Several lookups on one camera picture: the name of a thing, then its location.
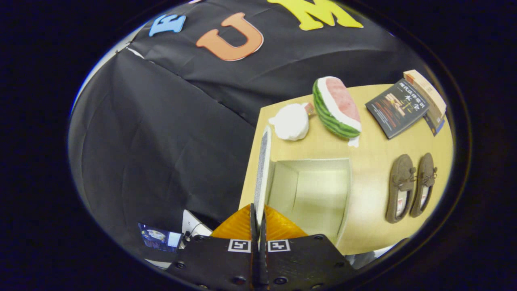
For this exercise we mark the cream cover book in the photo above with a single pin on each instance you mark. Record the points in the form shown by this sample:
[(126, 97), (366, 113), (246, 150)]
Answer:
[(424, 87)]

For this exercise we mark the blue cover book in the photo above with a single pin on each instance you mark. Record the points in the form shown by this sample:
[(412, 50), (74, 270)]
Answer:
[(434, 127)]

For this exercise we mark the black paperback book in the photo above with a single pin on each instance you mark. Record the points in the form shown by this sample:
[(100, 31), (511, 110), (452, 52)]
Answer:
[(398, 107)]

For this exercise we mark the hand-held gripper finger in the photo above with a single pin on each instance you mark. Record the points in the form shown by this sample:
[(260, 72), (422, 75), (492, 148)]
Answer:
[(261, 234), (253, 232)]

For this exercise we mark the watermelon slice plush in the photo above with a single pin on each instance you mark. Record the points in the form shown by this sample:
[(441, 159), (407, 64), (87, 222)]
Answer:
[(335, 113)]

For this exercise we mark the beige fabric storage box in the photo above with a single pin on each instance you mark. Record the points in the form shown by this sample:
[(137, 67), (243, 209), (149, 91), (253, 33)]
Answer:
[(311, 194)]

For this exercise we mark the white plush toy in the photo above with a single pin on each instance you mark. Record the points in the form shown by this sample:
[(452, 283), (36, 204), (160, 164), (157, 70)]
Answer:
[(291, 123)]

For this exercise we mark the brown fuzzy shoe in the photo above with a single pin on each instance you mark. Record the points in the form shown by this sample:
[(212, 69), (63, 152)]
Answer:
[(426, 169), (400, 173)]

